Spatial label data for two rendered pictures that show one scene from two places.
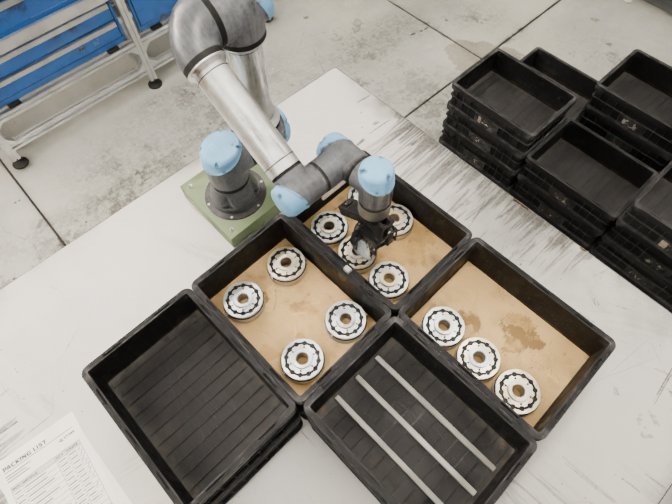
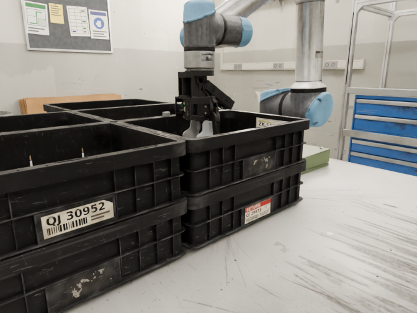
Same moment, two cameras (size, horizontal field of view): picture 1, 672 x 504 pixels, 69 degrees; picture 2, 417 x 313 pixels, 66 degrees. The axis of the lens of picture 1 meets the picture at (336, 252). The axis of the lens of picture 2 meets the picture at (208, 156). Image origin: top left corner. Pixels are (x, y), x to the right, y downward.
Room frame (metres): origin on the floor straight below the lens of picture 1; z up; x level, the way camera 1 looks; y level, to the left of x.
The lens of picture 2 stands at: (0.65, -0.90, 1.05)
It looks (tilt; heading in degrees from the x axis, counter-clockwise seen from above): 15 degrees down; 90
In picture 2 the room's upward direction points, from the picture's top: straight up
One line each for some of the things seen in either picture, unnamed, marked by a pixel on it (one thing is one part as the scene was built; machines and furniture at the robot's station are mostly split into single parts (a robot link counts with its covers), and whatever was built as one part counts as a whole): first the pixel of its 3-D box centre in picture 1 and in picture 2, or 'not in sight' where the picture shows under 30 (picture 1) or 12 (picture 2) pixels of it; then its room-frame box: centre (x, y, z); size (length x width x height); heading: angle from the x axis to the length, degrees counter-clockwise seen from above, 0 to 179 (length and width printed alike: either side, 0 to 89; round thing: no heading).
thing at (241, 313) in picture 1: (243, 299); not in sight; (0.50, 0.24, 0.86); 0.10 x 0.10 x 0.01
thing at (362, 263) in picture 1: (357, 251); not in sight; (0.62, -0.06, 0.86); 0.10 x 0.10 x 0.01
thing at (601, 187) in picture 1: (573, 190); not in sight; (1.16, -1.00, 0.31); 0.40 x 0.30 x 0.34; 41
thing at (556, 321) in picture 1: (497, 336); (46, 179); (0.37, -0.38, 0.87); 0.40 x 0.30 x 0.11; 42
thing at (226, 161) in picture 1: (225, 159); (277, 105); (0.90, 0.30, 0.92); 0.13 x 0.12 x 0.14; 130
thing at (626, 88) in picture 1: (632, 130); not in sight; (1.42, -1.30, 0.37); 0.40 x 0.30 x 0.45; 41
